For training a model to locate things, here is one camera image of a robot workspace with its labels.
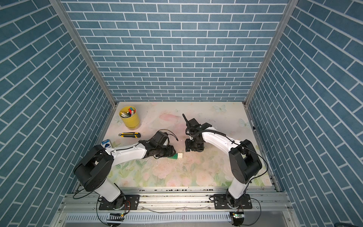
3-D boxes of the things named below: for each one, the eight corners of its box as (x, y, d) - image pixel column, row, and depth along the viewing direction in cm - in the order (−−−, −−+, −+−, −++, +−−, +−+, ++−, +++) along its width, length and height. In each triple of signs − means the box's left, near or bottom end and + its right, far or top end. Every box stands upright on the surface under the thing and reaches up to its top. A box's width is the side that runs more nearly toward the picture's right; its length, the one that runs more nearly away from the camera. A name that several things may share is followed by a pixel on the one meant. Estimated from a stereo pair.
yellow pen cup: (124, 130, 106) (117, 117, 94) (128, 118, 113) (122, 106, 101) (139, 130, 106) (133, 117, 94) (142, 119, 113) (137, 106, 102)
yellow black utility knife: (119, 137, 102) (118, 136, 100) (120, 134, 104) (119, 132, 102) (140, 137, 102) (139, 136, 100) (141, 134, 104) (140, 132, 102)
